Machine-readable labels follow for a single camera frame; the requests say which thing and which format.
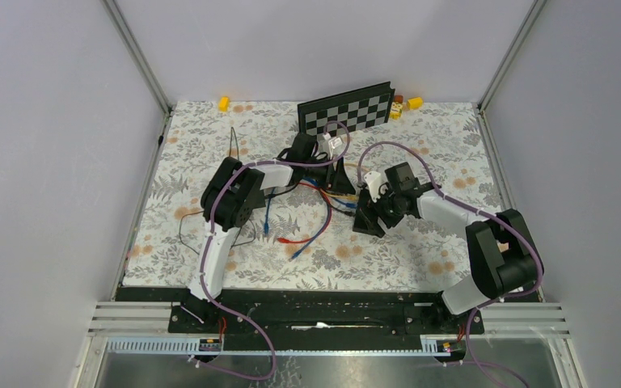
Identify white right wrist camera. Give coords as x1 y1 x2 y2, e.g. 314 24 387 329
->
363 171 387 202

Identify small toy figure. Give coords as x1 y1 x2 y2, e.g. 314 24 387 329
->
389 95 403 120

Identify red ethernet cable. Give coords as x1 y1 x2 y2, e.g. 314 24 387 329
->
277 180 333 245

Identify black ethernet cable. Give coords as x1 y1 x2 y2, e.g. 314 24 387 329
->
267 182 357 218

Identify yellow ethernet cable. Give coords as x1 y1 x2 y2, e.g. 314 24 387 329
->
321 155 376 205

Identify floral patterned table mat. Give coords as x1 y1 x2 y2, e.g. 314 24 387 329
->
122 102 502 292

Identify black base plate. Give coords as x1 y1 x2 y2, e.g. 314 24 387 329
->
115 286 542 353

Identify black ribbed network switch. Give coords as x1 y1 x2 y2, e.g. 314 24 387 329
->
352 188 387 238

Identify yellow block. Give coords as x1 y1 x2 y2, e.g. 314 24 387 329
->
406 97 424 110
218 96 230 112

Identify thin black power cable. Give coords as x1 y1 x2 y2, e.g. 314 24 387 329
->
178 126 258 257

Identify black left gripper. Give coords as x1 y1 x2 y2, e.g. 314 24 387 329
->
301 155 354 194

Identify checkerboard calibration board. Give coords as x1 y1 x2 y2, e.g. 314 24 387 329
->
297 82 395 135

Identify yellow block right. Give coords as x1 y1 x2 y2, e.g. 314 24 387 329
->
406 97 424 110

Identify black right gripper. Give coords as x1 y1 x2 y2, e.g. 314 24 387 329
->
358 182 404 238

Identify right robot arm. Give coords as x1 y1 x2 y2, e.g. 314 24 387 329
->
353 162 543 333

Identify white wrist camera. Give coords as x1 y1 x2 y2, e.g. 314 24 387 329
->
319 133 345 159
363 171 387 202

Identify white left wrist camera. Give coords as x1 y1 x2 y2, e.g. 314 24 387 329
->
319 133 345 159

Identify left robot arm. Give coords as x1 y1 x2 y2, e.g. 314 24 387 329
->
188 133 356 300

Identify yellow block left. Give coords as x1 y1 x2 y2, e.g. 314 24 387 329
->
218 96 230 112

